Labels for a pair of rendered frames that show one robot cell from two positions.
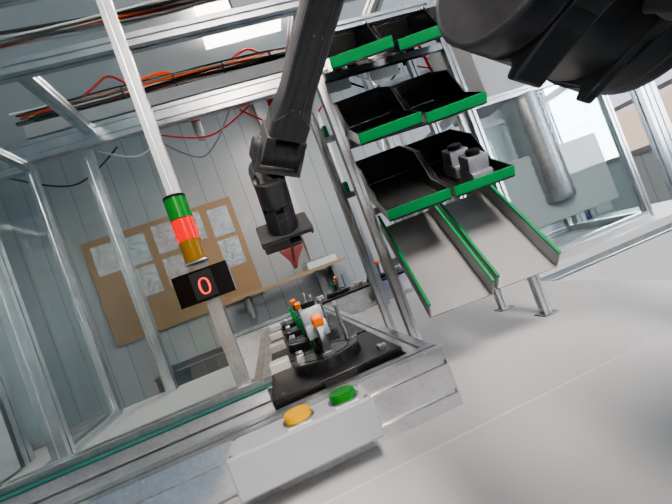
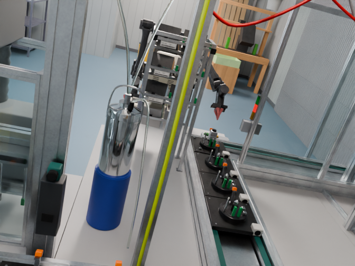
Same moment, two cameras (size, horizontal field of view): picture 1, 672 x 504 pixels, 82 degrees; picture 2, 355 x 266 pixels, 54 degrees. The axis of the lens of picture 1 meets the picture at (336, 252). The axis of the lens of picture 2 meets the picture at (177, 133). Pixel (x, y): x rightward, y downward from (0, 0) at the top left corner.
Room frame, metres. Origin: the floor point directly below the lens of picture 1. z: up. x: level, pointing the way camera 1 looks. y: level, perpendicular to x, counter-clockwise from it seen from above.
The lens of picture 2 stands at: (2.97, -0.10, 1.90)
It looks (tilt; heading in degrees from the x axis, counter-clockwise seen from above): 22 degrees down; 181
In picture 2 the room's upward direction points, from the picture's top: 15 degrees clockwise
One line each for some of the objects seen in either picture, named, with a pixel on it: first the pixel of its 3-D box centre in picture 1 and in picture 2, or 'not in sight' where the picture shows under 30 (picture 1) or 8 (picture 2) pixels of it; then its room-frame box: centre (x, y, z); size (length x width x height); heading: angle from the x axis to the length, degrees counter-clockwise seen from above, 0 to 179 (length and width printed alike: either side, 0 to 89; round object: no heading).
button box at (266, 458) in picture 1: (305, 437); (214, 140); (0.56, 0.13, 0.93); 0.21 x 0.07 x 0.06; 101
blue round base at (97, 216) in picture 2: not in sight; (108, 195); (1.68, -0.35, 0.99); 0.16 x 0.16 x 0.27
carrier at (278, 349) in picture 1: (308, 326); (217, 158); (1.04, 0.14, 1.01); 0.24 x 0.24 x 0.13; 11
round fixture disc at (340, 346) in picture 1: (326, 355); (209, 144); (0.79, 0.09, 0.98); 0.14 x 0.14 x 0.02
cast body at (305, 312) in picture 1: (312, 317); (213, 134); (0.79, 0.09, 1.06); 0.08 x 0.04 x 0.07; 10
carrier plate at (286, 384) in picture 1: (330, 364); (208, 146); (0.79, 0.09, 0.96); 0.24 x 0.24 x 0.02; 11
